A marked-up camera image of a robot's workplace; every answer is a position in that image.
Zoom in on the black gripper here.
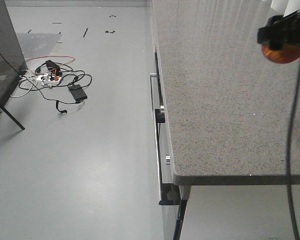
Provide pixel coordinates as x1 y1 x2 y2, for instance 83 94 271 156
257 9 300 50

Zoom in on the red yellow apple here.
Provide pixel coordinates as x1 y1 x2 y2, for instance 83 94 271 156
261 44 300 64

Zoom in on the grey stone kitchen island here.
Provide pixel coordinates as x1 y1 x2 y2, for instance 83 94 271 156
153 0 299 240

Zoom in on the black power adapter brick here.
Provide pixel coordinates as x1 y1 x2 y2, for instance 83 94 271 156
68 84 88 102

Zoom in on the white power strip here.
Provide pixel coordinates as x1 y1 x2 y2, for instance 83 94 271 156
38 73 62 86

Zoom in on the dark grey cabinet panel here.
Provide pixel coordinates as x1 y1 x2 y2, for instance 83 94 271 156
0 0 27 106

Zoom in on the black tripod leg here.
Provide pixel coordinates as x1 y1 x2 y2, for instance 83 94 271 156
0 104 25 130

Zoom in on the black hanging cable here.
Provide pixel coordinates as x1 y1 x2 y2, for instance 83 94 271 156
285 48 300 240

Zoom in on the chrome drawer handle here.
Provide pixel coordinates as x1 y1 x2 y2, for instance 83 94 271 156
149 73 165 114

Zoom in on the orange cable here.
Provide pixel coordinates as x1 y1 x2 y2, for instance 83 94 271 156
24 55 76 76

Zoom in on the white cable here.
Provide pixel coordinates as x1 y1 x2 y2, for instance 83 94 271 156
9 73 45 99

